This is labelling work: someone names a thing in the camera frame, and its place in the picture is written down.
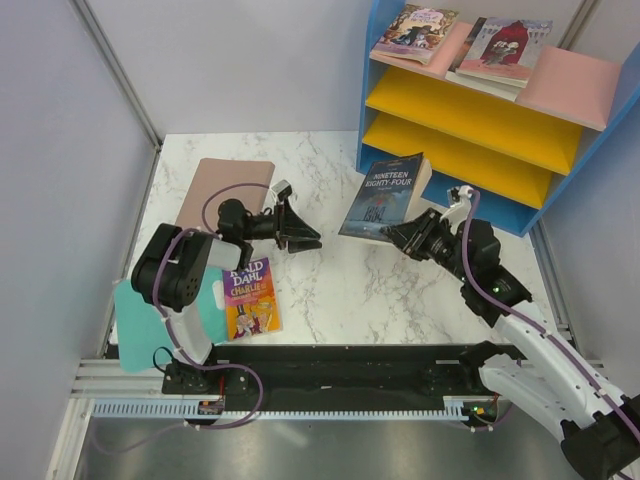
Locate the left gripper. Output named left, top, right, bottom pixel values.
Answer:
left=241, top=197, right=322, bottom=253

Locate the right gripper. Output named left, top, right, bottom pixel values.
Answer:
left=380, top=207, right=473, bottom=283

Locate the Nineteen Eighty-Four book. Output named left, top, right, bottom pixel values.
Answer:
left=338, top=153, right=432, bottom=243

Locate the Roald Dahl Charlie book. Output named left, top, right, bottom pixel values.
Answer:
left=222, top=258, right=282, bottom=341

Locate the A Tale of Two Cities book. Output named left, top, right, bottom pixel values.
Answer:
left=445, top=71, right=521, bottom=102

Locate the Edward Tulane book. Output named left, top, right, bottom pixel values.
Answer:
left=446, top=22, right=476, bottom=76

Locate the pink red Shakespeare story book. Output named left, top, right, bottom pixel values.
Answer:
left=454, top=17, right=554, bottom=88

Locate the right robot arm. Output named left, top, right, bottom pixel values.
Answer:
left=382, top=209, right=639, bottom=479

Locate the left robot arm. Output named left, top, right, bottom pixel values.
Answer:
left=131, top=199, right=322, bottom=393

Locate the blue shelf unit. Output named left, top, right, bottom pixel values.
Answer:
left=356, top=1, right=639, bottom=235

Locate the teal plastic file folder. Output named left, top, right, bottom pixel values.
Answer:
left=114, top=267, right=228, bottom=373

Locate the purple illustrated book on shelf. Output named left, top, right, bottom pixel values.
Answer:
left=372, top=4, right=459, bottom=65

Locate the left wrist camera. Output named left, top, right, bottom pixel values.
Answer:
left=270, top=180, right=293, bottom=203

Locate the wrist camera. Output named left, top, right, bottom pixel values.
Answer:
left=270, top=180, right=293, bottom=203
left=442, top=185, right=474, bottom=224

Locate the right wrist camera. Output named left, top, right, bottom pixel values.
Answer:
left=442, top=185, right=474, bottom=224

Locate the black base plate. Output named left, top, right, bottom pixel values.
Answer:
left=162, top=342, right=522, bottom=414

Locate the white cable duct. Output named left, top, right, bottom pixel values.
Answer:
left=92, top=397, right=477, bottom=420

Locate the aluminium frame rail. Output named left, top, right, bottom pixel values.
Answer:
left=70, top=0, right=163, bottom=152

